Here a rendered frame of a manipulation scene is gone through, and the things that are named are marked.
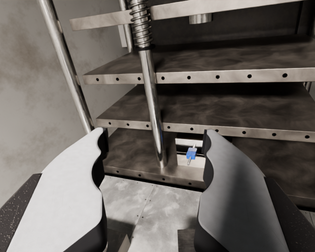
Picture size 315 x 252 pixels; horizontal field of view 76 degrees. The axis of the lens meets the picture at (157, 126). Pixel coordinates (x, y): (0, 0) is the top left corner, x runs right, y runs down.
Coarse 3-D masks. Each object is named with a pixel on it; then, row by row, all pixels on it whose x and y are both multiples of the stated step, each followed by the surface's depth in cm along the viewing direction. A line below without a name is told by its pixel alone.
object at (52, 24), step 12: (48, 0) 83; (120, 0) 136; (48, 12) 84; (48, 24) 86; (312, 24) 110; (60, 36) 89; (132, 36) 149; (312, 36) 112; (60, 48) 91; (132, 48) 151; (60, 60) 93; (72, 72) 97; (72, 84) 99; (72, 96) 102; (84, 108) 106; (84, 120) 109; (84, 132) 114
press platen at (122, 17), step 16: (192, 0) 72; (208, 0) 71; (224, 0) 69; (240, 0) 68; (256, 0) 66; (272, 0) 65; (288, 0) 64; (96, 16) 87; (112, 16) 85; (128, 16) 83; (160, 16) 79; (176, 16) 77
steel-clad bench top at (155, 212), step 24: (120, 192) 96; (144, 192) 94; (168, 192) 92; (192, 192) 90; (120, 216) 84; (144, 216) 83; (168, 216) 81; (192, 216) 80; (312, 216) 74; (144, 240) 74; (168, 240) 73
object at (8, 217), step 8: (32, 176) 8; (40, 176) 8; (24, 184) 8; (32, 184) 8; (16, 192) 8; (24, 192) 8; (32, 192) 8; (8, 200) 7; (16, 200) 7; (24, 200) 7; (0, 208) 7; (8, 208) 7; (16, 208) 7; (24, 208) 7; (0, 216) 7; (8, 216) 7; (16, 216) 7; (0, 224) 6; (8, 224) 6; (16, 224) 6; (0, 232) 6; (8, 232) 6; (0, 240) 6; (8, 240) 6; (0, 248) 6
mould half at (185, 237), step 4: (180, 232) 64; (184, 232) 63; (188, 232) 63; (192, 232) 63; (180, 236) 62; (184, 236) 62; (188, 236) 62; (192, 236) 62; (180, 240) 61; (184, 240) 61; (188, 240) 61; (192, 240) 61; (180, 244) 60; (184, 244) 60; (188, 244) 60; (192, 244) 60; (180, 248) 59; (184, 248) 59; (188, 248) 59; (192, 248) 59
